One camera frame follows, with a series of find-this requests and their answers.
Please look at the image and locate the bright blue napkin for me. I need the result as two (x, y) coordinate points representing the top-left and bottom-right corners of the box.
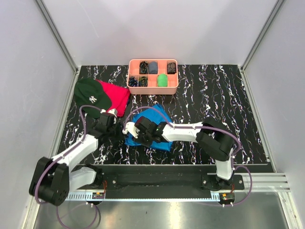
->
(125, 104), (173, 151)

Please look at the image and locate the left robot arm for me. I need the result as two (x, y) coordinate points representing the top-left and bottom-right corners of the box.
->
(29, 109), (124, 206)

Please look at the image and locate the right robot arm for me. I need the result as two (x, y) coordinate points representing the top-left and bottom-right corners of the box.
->
(125, 116), (234, 189)

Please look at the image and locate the pink folded cloth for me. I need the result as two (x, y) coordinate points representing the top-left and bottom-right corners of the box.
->
(97, 80), (130, 117)

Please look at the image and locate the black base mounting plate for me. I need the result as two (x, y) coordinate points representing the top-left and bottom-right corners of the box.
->
(82, 165), (244, 201)

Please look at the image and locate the dark green baseball cap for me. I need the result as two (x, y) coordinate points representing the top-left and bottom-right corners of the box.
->
(74, 78), (112, 110)

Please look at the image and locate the yellow floral rolled cloth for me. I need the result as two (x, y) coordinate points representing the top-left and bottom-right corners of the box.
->
(138, 76), (148, 87)

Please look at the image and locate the navy striped rolled cloth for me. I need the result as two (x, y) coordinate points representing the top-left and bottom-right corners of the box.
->
(128, 76), (138, 87)

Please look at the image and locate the green rolled cloth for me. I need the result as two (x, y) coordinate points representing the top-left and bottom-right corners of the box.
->
(157, 73), (168, 87)

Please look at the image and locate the pink divided organizer box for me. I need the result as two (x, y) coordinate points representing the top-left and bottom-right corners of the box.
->
(126, 59), (179, 95)

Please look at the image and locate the grey rolled cloth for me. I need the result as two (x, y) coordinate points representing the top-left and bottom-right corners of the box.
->
(148, 61), (158, 74)

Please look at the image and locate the dark floral rolled cloth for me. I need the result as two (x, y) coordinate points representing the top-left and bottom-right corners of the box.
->
(139, 61), (149, 74)

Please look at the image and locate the brown patterned rolled cloth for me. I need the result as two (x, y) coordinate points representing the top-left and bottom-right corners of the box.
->
(167, 62), (177, 74)

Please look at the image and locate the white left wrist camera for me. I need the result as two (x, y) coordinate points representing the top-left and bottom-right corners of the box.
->
(107, 108), (118, 117)

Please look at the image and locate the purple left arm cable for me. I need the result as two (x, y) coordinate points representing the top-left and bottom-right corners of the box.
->
(34, 104), (105, 229)

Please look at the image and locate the aluminium frame rail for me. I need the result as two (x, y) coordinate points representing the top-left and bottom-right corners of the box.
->
(35, 0), (81, 72)

